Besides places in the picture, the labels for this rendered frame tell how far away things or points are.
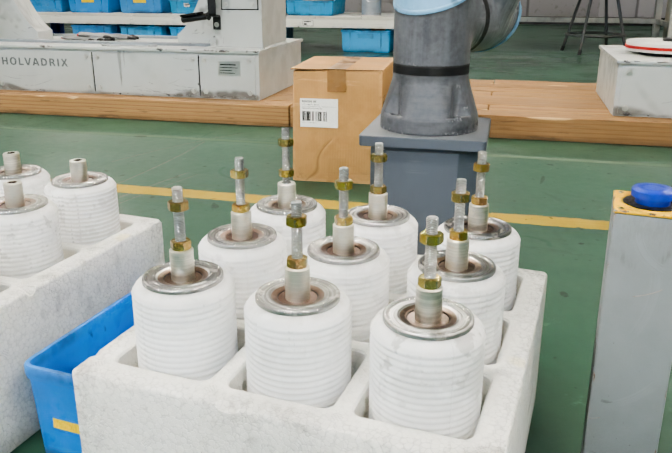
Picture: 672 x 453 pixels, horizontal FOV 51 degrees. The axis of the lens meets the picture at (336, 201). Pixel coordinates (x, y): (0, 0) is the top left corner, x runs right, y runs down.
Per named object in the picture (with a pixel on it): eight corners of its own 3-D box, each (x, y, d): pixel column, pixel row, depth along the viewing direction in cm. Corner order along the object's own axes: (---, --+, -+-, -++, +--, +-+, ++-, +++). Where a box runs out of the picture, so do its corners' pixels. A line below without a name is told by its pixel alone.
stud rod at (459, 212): (450, 254, 69) (454, 179, 66) (455, 250, 69) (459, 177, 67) (459, 256, 68) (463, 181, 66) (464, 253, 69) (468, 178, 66)
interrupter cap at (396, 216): (385, 234, 79) (385, 228, 78) (332, 220, 83) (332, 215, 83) (421, 217, 84) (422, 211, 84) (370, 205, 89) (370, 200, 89)
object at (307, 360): (346, 506, 63) (347, 324, 58) (241, 499, 64) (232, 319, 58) (353, 439, 72) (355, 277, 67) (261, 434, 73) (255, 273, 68)
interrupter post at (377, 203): (380, 223, 82) (380, 196, 81) (363, 219, 84) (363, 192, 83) (391, 218, 84) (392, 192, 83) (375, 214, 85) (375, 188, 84)
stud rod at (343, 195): (343, 240, 72) (343, 169, 70) (336, 238, 73) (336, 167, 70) (350, 238, 73) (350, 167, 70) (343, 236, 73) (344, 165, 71)
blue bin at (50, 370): (176, 337, 107) (171, 264, 103) (241, 350, 103) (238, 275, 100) (31, 457, 80) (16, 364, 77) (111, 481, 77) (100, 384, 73)
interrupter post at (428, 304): (407, 319, 59) (408, 283, 58) (430, 313, 60) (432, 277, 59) (424, 331, 57) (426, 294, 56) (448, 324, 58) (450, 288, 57)
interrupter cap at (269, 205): (277, 195, 93) (277, 190, 92) (328, 204, 89) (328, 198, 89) (244, 212, 86) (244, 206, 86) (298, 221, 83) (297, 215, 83)
